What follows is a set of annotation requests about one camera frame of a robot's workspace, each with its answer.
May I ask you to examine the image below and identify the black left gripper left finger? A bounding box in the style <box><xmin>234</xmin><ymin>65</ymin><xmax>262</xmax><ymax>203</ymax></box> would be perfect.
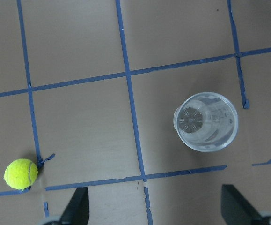
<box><xmin>59</xmin><ymin>187</ymin><xmax>89</xmax><ymax>225</ymax></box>

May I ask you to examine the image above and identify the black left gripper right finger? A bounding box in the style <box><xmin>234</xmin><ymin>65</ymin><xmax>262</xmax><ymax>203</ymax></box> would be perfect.
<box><xmin>220</xmin><ymin>184</ymin><xmax>262</xmax><ymax>225</ymax></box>

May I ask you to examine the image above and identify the white blue tennis ball can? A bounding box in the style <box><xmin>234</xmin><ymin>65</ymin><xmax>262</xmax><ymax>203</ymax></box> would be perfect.
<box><xmin>173</xmin><ymin>92</ymin><xmax>239</xmax><ymax>152</ymax></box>

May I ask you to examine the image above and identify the yellow tennis ball near right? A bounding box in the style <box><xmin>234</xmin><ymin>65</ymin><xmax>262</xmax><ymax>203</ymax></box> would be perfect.
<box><xmin>4</xmin><ymin>158</ymin><xmax>38</xmax><ymax>191</ymax></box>

